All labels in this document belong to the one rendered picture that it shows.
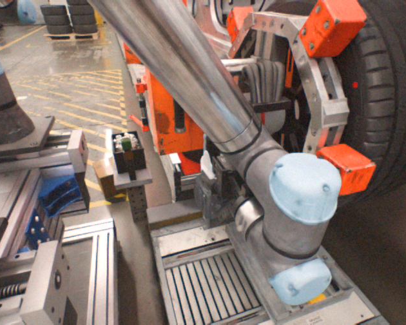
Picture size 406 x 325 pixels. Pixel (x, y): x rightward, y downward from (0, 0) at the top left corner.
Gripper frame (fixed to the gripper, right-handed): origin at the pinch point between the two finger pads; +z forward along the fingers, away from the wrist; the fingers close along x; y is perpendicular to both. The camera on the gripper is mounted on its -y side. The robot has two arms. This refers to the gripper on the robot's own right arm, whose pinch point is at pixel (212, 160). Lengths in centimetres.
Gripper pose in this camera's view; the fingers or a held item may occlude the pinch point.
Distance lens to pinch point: 61.4
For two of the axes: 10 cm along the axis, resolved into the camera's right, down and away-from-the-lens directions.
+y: 0.0, -8.3, -5.6
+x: -9.5, 1.8, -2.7
